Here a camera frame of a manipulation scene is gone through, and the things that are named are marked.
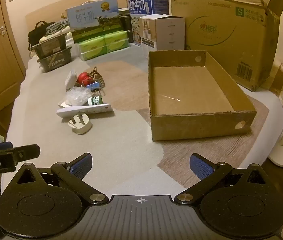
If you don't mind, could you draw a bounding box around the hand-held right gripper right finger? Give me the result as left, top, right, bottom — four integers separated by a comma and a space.
174, 153, 268, 207

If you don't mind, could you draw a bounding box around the white square charger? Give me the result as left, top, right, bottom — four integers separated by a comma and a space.
65, 70, 78, 91

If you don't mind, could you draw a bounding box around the bronze hair claw clip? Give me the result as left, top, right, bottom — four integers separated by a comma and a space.
89, 66, 106, 88

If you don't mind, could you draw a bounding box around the blue milk carton box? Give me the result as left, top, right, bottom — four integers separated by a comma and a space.
128, 0, 169, 47

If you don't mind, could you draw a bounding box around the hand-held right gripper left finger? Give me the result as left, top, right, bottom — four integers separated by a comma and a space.
16, 152, 109, 205

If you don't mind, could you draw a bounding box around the green tissue pack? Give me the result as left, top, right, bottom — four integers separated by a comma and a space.
78, 36, 107, 61
104, 30, 128, 53

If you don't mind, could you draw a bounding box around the white appliance box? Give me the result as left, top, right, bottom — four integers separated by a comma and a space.
139, 15, 185, 52

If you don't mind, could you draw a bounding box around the black plastic basket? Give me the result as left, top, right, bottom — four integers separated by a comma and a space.
37, 46, 72, 73
31, 34, 68, 58

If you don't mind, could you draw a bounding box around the black laptop bag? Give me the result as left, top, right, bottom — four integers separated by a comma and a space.
28, 21, 56, 52

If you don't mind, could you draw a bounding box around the blue binder clip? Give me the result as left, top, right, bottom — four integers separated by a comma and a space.
86, 81, 102, 92

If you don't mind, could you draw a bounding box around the white plug adapter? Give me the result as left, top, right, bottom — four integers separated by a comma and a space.
68, 114, 92, 135

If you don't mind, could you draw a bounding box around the small green label bottle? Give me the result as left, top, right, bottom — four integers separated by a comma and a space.
88, 95, 104, 106

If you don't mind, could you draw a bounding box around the clear plastic bag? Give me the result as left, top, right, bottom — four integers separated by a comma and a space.
66, 87, 93, 107

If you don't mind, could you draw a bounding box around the large tall cardboard box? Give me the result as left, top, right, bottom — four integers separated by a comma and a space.
170, 0, 283, 92

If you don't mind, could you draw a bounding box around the green meadow milk gift box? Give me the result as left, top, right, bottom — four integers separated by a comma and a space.
66, 0, 122, 43

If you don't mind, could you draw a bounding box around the dark box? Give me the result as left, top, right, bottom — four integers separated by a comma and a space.
119, 7, 135, 43

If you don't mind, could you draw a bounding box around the striped grey fabric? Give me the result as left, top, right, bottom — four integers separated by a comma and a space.
47, 19, 70, 34

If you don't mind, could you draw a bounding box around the red cat figurine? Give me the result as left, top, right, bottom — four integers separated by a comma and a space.
77, 72, 92, 86

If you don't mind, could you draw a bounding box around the shallow cardboard box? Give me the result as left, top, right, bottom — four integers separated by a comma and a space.
148, 50, 257, 141

